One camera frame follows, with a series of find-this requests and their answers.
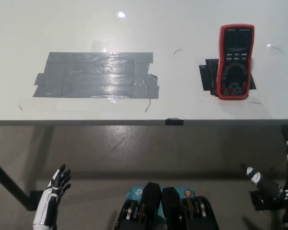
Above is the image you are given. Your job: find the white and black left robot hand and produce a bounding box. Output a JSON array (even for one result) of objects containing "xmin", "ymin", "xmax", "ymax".
[{"xmin": 32, "ymin": 164, "xmax": 72, "ymax": 230}]

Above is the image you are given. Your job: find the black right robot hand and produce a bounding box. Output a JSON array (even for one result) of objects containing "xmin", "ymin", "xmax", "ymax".
[{"xmin": 241, "ymin": 124, "xmax": 288, "ymax": 230}]

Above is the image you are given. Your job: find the black diagonal table leg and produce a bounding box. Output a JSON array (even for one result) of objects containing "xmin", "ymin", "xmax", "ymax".
[{"xmin": 0, "ymin": 154, "xmax": 31, "ymax": 211}]

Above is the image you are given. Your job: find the grey duct tape patch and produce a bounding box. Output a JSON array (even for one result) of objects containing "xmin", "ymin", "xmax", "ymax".
[{"xmin": 32, "ymin": 51, "xmax": 160, "ymax": 99}]

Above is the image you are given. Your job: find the small black tape strip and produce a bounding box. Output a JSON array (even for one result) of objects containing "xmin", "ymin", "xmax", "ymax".
[{"xmin": 165, "ymin": 117, "xmax": 184, "ymax": 126}]

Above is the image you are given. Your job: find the black tape patch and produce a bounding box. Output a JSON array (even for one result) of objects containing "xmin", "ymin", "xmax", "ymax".
[{"xmin": 198, "ymin": 58, "xmax": 257, "ymax": 96}]

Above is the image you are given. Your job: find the red digital multimeter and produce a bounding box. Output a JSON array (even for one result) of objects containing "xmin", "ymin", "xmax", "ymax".
[{"xmin": 216, "ymin": 23, "xmax": 255, "ymax": 101}]

